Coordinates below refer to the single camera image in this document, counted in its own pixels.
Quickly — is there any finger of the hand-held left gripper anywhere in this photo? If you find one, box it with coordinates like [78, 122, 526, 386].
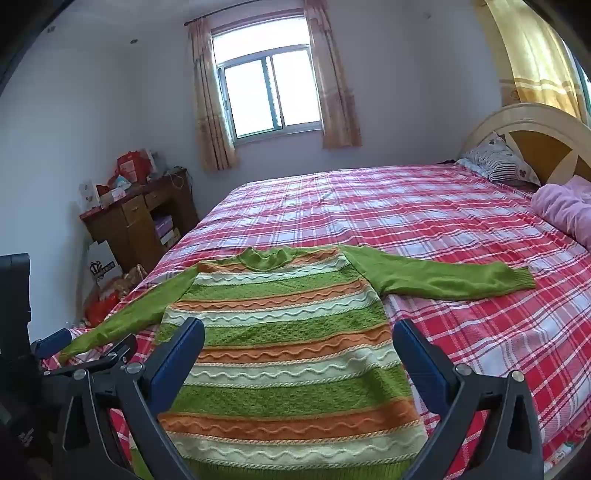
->
[30, 328, 71, 361]
[44, 334, 139, 384]

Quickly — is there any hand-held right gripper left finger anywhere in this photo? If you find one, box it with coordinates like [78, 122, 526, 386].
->
[55, 318, 206, 480]

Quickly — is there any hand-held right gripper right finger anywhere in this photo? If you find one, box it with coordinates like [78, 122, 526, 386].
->
[392, 318, 543, 480]

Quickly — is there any green striped knit sweater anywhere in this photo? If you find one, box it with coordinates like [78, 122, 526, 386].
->
[58, 246, 536, 480]

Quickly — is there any red plastic bag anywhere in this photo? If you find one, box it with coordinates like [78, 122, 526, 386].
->
[85, 291, 122, 326]

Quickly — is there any brown patterned bag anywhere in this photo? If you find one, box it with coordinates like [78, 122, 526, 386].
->
[117, 264, 148, 296]

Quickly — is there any white paper bag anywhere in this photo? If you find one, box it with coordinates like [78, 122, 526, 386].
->
[85, 240, 123, 296]

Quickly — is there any brown wooden desk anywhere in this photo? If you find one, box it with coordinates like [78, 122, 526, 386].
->
[79, 168, 200, 278]

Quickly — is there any white carton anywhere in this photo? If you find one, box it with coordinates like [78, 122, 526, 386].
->
[78, 182, 100, 215]

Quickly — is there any pink white box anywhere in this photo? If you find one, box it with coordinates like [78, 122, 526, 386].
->
[97, 184, 130, 208]

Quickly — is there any bed with red plaid sheet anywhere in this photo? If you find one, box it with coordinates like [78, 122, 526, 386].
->
[41, 162, 591, 480]

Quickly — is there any red gift box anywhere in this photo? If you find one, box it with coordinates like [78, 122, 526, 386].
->
[115, 150, 155, 183]

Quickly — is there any pink blanket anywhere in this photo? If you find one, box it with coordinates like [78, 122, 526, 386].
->
[531, 178, 591, 252]

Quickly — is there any grey patterned pillow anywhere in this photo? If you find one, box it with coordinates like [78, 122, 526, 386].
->
[457, 133, 541, 188]

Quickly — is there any pink curtain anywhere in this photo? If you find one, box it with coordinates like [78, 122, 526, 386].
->
[187, 17, 240, 172]
[303, 0, 363, 151]

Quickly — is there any cream wooden headboard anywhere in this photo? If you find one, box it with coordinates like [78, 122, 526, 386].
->
[457, 102, 591, 185]

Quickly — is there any window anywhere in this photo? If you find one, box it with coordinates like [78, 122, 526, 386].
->
[211, 18, 324, 144]

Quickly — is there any yellow curtain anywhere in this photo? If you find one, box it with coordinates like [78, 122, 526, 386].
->
[475, 0, 589, 125]

